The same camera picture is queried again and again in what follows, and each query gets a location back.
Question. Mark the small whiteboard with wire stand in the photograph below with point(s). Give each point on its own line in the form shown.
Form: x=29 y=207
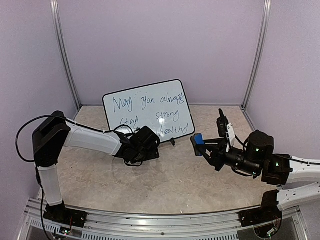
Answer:
x=163 y=107

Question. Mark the aluminium corner post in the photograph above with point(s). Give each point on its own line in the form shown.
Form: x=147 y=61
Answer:
x=258 y=53
x=54 y=5

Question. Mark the right aluminium corner post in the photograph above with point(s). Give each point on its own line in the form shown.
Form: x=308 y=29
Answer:
x=258 y=53

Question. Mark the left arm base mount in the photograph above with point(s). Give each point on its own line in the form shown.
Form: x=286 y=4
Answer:
x=66 y=216

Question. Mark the black whiteboard eraser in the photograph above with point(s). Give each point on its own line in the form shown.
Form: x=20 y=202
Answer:
x=197 y=140

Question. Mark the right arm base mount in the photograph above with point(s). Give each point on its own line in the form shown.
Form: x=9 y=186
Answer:
x=259 y=215

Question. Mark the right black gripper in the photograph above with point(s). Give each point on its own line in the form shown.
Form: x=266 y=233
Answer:
x=218 y=151

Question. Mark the left aluminium corner post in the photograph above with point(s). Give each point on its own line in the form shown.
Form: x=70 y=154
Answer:
x=54 y=5

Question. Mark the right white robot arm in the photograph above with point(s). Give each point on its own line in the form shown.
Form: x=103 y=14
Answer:
x=256 y=159

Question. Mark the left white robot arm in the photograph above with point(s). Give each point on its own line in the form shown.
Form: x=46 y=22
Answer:
x=133 y=146

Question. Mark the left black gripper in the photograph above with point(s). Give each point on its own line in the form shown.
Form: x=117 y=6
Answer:
x=153 y=153

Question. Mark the front aluminium rail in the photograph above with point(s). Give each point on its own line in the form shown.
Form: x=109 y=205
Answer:
x=106 y=225

